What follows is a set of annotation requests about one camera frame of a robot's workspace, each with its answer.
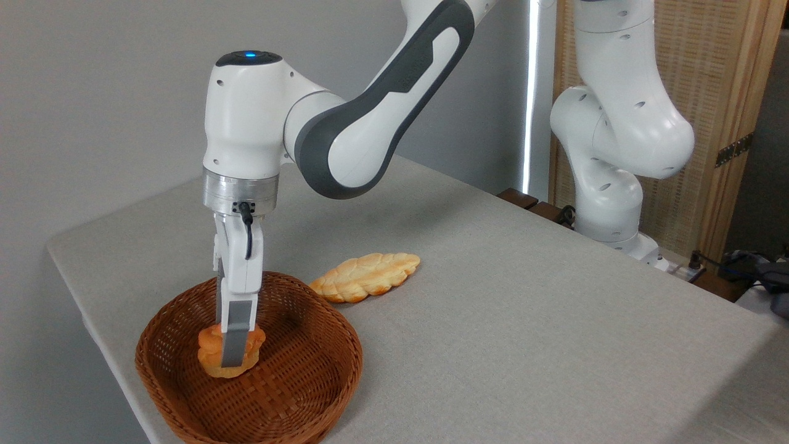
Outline white gripper body block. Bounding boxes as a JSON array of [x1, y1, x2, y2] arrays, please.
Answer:
[[212, 212, 265, 304]]

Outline round orange bread roll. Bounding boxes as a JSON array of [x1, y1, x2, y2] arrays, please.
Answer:
[[197, 323, 268, 379]]

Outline long braided bread loaf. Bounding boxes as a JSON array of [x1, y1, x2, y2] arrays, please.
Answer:
[[309, 252, 422, 304]]

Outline brown woven wicker basket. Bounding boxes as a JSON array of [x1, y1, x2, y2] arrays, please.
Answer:
[[134, 270, 364, 444]]

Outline dark brown wooden block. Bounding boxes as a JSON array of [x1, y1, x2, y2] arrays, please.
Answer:
[[692, 271, 748, 303], [528, 201, 566, 225], [496, 187, 539, 211]]

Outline grey fabric tablecloth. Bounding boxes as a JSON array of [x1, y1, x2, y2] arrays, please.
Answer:
[[46, 154, 789, 444]]

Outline metal screen hinge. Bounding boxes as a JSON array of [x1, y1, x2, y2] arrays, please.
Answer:
[[714, 132, 754, 169]]

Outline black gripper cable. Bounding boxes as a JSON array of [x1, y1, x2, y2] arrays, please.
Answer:
[[237, 200, 255, 261]]

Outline black plug with cable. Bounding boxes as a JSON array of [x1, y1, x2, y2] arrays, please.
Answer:
[[685, 249, 740, 273]]

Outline dark bundle of cables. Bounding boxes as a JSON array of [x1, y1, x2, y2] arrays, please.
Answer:
[[718, 247, 789, 320]]

